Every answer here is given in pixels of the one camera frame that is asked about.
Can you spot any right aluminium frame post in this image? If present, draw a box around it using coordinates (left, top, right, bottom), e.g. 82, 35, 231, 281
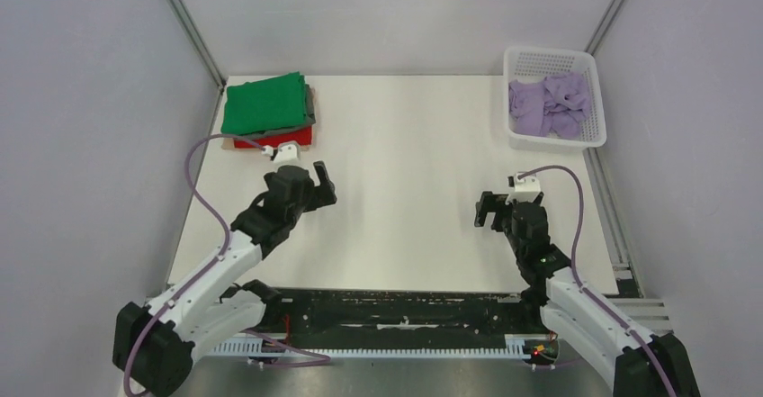
585, 0, 626, 56

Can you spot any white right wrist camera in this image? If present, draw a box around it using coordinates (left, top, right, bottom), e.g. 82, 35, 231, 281
506, 172, 543, 204

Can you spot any left aluminium frame post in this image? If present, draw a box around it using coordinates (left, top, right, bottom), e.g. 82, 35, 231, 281
167, 0, 226, 91

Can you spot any white slotted cable duct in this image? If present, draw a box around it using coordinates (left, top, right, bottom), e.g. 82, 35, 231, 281
207, 335, 531, 361

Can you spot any green t shirt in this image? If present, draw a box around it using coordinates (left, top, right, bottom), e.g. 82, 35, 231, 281
220, 72, 307, 136

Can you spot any white plastic basket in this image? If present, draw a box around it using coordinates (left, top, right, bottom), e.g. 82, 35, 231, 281
503, 46, 607, 152

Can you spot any folded red t shirt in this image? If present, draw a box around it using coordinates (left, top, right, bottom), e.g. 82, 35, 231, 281
232, 125, 313, 149

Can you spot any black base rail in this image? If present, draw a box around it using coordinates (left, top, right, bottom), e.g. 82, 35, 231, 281
254, 288, 551, 349

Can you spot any folded grey t shirt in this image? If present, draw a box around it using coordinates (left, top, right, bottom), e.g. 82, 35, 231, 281
250, 84, 317, 140

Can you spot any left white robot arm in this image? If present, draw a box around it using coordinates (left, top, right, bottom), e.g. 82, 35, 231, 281
112, 161, 337, 396

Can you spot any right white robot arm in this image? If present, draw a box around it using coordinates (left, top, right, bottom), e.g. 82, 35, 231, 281
474, 191, 700, 396

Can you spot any crumpled purple t shirt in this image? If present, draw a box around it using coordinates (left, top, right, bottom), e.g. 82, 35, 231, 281
507, 72, 593, 140

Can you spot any aluminium frame post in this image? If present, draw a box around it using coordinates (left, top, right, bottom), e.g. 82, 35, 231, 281
585, 0, 626, 56
167, 0, 226, 91

